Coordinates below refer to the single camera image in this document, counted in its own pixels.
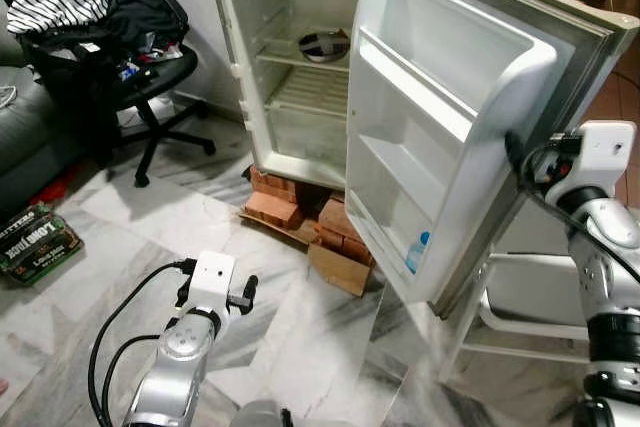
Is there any black office chair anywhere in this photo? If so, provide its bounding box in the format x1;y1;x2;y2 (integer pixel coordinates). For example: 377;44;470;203
20;7;217;189

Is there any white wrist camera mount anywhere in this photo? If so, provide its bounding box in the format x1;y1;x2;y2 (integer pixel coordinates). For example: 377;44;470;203
184;252;239;314
577;120;639;189

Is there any green printed carton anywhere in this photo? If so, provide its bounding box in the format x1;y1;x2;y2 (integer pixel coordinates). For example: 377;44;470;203
0;202;85;287

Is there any white fridge door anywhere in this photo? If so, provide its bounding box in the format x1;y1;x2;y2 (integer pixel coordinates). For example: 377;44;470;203
345;0;640;320

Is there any grey robot torso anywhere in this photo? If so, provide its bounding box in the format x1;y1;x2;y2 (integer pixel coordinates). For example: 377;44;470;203
229;399;294;427

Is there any red brick stack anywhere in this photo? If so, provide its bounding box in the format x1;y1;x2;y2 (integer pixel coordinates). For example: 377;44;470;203
240;164;377;269

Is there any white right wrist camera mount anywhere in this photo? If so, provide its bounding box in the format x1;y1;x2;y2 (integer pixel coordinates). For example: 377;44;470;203
577;120;639;189

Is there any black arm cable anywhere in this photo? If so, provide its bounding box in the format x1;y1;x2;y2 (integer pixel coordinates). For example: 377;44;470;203
87;258;197;427
504;129;640;283

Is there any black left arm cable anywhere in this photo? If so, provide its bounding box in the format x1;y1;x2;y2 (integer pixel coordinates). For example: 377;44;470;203
87;258;197;427

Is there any metal bowl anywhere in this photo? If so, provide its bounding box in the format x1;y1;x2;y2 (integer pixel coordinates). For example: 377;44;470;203
299;30;352;64

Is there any white wire fridge shelf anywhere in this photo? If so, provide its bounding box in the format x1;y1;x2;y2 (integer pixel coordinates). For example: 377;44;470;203
264;67;352;124
255;40;352;74

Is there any brown cardboard piece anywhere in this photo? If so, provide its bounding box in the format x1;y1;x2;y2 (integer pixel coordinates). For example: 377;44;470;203
305;241;374;298

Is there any black clothing pile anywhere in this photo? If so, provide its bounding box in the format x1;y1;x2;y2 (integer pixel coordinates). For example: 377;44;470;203
104;0;191;54

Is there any grey sofa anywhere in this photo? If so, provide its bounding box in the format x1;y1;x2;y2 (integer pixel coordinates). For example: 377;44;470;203
0;32;102;218

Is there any white fridge body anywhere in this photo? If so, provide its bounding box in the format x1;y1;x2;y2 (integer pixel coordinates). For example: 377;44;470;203
203;0;401;192

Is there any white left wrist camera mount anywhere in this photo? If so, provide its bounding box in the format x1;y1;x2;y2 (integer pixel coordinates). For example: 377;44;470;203
184;252;239;314

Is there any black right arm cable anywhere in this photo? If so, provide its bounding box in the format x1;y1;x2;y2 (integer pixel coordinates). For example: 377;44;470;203
504;129;640;283

